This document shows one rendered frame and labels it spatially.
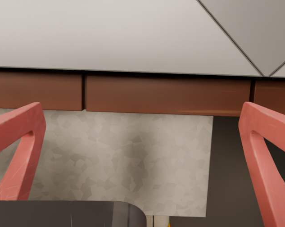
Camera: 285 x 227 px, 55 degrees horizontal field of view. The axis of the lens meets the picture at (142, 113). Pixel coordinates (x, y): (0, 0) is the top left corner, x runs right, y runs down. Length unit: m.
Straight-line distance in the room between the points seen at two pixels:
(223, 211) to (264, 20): 1.11
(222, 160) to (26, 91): 1.01
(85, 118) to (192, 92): 0.21
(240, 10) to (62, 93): 0.19
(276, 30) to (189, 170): 0.28
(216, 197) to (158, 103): 1.02
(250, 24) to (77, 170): 0.34
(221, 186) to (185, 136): 0.83
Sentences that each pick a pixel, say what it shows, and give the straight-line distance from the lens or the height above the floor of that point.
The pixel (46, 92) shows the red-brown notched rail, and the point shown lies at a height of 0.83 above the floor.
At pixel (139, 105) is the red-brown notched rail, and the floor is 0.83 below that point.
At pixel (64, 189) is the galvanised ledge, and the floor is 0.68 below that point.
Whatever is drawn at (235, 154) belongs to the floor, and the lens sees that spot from 1.24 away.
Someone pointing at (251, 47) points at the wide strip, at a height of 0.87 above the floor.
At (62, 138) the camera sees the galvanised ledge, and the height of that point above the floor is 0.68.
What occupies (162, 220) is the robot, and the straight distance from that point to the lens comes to 0.98.
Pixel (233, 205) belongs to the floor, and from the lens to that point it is 1.32.
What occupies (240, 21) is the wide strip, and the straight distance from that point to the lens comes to 0.27.
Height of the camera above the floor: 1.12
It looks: 81 degrees down
